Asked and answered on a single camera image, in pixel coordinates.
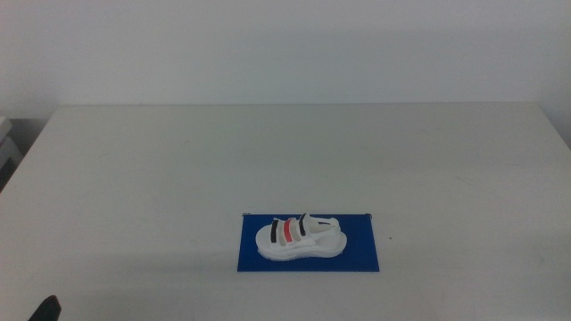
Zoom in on white sandal with coloured straps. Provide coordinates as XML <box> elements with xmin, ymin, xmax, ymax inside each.
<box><xmin>254</xmin><ymin>212</ymin><xmax>348</xmax><ymax>262</ymax></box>

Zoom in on blue rectangular mat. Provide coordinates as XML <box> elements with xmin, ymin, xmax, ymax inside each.
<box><xmin>236</xmin><ymin>213</ymin><xmax>381</xmax><ymax>273</ymax></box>

